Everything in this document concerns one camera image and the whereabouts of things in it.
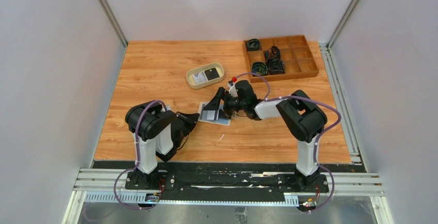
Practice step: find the white credit card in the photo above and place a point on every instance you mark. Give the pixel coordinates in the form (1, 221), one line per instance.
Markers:
(209, 115)

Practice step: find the cream oval plastic tray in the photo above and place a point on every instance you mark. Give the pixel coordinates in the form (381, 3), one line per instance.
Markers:
(218, 66)

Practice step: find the aluminium rail frame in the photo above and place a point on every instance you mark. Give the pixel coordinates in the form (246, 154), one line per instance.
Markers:
(156, 70)

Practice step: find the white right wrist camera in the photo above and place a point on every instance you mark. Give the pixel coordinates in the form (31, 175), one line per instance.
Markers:
(232, 89)

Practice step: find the rolled green black tie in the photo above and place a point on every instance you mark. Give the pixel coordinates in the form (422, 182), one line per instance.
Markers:
(259, 68)

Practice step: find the silver VIP card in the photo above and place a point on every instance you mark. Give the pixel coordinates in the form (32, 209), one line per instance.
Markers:
(199, 78)

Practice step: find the wooden compartment organizer box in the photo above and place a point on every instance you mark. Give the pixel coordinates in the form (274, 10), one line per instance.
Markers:
(295, 54)

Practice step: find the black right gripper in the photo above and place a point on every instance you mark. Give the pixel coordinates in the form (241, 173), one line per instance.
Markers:
(226, 102)

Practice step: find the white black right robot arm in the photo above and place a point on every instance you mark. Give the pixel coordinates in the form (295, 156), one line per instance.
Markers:
(303, 118)

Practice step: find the black VIP card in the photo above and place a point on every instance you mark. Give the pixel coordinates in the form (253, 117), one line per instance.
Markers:
(211, 74)

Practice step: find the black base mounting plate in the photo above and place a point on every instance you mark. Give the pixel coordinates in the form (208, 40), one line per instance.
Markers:
(231, 182)

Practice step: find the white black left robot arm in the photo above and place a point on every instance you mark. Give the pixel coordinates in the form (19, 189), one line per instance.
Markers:
(158, 132)

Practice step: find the white leather card holder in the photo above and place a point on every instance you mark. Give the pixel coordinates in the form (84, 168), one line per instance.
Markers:
(222, 119)

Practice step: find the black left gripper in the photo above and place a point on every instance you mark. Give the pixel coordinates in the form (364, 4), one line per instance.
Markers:
(181, 124)

